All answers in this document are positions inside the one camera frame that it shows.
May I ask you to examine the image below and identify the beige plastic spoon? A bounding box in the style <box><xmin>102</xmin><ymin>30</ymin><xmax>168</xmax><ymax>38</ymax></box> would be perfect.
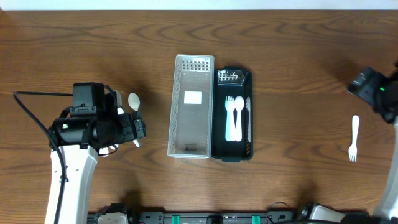
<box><xmin>128</xmin><ymin>93</ymin><xmax>142</xmax><ymax>147</ymax></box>

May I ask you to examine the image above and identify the white plastic fork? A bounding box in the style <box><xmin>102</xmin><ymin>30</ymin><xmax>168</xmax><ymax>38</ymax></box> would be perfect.
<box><xmin>348</xmin><ymin>115</ymin><xmax>360</xmax><ymax>162</ymax></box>

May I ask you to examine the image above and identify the mint green plastic fork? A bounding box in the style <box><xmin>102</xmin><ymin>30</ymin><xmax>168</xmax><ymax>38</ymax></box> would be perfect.
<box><xmin>225</xmin><ymin>96</ymin><xmax>231</xmax><ymax>141</ymax></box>

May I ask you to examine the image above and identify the pink plastic fork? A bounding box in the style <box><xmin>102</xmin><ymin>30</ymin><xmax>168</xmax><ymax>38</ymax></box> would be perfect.
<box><xmin>226</xmin><ymin>96</ymin><xmax>236</xmax><ymax>141</ymax></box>

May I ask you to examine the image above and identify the black plastic basket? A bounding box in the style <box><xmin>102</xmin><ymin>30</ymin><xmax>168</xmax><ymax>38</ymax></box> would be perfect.
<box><xmin>211</xmin><ymin>67</ymin><xmax>254</xmax><ymax>162</ymax></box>

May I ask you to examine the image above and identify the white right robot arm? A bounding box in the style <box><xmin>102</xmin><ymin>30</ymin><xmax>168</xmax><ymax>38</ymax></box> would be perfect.
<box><xmin>289</xmin><ymin>67</ymin><xmax>397</xmax><ymax>224</ymax></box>

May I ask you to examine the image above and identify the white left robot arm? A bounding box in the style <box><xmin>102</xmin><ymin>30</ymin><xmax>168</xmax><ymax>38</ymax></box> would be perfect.
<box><xmin>45</xmin><ymin>107</ymin><xmax>146</xmax><ymax>223</ymax></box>

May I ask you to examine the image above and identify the clear plastic basket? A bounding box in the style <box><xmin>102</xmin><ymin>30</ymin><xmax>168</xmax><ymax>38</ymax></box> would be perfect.
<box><xmin>167</xmin><ymin>54</ymin><xmax>215</xmax><ymax>159</ymax></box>

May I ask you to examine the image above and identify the white label sticker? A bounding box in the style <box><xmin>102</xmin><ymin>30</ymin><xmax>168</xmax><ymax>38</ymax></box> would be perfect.
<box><xmin>183</xmin><ymin>91</ymin><xmax>203</xmax><ymax>105</ymax></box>

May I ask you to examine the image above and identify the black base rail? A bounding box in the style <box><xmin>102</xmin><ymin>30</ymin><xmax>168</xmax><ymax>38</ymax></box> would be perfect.
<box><xmin>87</xmin><ymin>202</ymin><xmax>374</xmax><ymax>224</ymax></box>

